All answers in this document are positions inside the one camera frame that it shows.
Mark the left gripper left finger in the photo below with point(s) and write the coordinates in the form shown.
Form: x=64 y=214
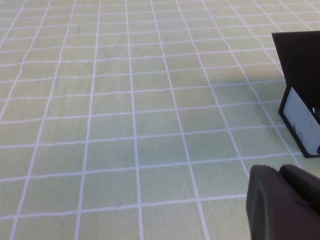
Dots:
x=272 y=212

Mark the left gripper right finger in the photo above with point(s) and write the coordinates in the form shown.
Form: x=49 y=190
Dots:
x=305 y=187

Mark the black printed glasses case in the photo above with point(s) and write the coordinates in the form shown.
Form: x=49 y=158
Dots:
x=300 y=65

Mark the green checked tablecloth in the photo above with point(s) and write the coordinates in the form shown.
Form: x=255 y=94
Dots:
x=125 y=112

